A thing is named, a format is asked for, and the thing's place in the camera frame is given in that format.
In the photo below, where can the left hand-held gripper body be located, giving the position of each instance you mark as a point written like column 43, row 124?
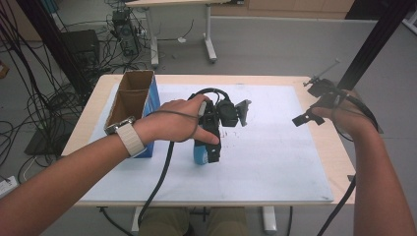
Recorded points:
column 227, row 113

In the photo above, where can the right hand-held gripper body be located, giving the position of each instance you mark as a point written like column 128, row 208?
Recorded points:
column 323, row 90

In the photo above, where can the blue bottle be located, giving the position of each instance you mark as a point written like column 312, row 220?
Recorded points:
column 200, row 155

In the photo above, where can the blue cardboard box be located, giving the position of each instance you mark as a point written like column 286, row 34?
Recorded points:
column 150, row 98

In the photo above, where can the person's right hand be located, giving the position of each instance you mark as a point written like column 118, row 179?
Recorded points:
column 350, row 118

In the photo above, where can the person's left hand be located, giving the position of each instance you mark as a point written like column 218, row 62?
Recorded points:
column 170, row 121

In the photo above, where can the white table mat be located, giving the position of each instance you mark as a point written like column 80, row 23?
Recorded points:
column 262, row 164

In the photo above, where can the person's right leg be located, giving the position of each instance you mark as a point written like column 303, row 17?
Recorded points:
column 227, row 223

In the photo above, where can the person's leg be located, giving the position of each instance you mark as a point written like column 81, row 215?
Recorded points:
column 227, row 223
column 164, row 223

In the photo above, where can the white table leg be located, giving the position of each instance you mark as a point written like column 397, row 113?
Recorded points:
column 136, row 223
column 269, row 219

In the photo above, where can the person's left leg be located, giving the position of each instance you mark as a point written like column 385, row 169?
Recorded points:
column 164, row 223

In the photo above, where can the white desk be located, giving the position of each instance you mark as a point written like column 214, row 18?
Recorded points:
column 208, row 26

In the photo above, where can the white furniture edge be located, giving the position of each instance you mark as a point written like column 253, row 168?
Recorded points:
column 411, row 24

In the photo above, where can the computer tower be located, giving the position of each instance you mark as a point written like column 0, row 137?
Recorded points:
column 126, row 36

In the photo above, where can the black box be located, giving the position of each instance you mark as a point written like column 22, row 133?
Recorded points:
column 82, row 46

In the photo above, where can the black floor mat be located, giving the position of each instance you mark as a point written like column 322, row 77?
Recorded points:
column 42, row 144

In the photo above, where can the white power strip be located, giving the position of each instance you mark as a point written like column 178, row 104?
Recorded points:
column 6, row 187

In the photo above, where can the brown box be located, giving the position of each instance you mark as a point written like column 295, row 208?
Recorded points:
column 3, row 69

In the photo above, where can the black stand post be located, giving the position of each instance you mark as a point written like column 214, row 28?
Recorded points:
column 49, row 36
column 377, row 36

